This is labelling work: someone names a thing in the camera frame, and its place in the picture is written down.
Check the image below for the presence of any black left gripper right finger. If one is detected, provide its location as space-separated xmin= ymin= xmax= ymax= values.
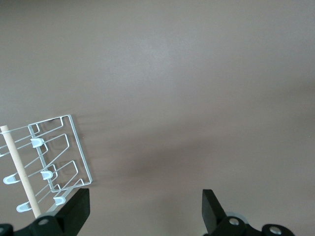
xmin=202 ymin=189 xmax=295 ymax=236

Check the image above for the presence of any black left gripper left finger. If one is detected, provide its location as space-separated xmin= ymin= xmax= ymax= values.
xmin=0 ymin=188 xmax=90 ymax=236

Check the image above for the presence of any white wire cup rack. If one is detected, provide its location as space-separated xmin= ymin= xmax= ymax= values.
xmin=0 ymin=114 xmax=94 ymax=219

